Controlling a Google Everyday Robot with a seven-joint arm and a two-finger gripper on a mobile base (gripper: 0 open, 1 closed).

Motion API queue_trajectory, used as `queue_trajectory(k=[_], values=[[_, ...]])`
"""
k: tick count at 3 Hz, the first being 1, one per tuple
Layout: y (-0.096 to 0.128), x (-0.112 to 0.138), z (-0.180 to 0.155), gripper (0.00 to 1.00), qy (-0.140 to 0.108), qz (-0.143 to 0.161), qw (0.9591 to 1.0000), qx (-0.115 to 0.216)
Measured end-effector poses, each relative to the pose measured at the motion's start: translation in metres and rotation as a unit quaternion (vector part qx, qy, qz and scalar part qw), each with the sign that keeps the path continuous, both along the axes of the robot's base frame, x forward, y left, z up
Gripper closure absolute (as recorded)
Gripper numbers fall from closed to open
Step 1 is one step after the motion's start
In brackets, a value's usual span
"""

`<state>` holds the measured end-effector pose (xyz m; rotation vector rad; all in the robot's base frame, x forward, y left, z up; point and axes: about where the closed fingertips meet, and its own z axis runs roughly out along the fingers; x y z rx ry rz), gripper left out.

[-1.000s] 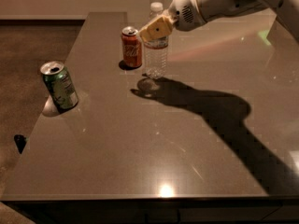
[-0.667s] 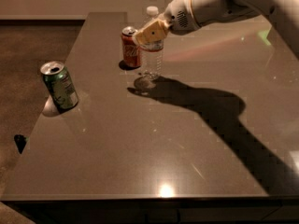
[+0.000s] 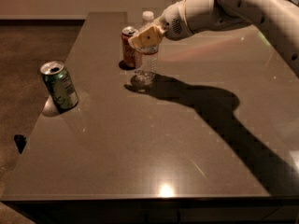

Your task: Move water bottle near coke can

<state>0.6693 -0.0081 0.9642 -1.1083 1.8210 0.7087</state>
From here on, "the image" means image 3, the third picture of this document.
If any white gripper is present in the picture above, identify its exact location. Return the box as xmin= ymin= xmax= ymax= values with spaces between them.
xmin=128 ymin=0 xmax=192 ymax=49

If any clear plastic water bottle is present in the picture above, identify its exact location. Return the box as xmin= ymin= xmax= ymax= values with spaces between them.
xmin=135 ymin=11 xmax=159 ymax=86

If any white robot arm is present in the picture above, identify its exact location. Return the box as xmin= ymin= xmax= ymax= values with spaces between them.
xmin=129 ymin=0 xmax=299 ymax=72

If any red coke can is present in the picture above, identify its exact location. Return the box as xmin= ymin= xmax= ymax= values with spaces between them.
xmin=121 ymin=26 xmax=140 ymax=69

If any green soda can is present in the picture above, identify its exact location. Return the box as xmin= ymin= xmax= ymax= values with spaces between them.
xmin=40 ymin=61 xmax=78 ymax=110

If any small black object on floor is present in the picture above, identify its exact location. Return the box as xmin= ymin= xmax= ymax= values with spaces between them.
xmin=14 ymin=134 xmax=27 ymax=154

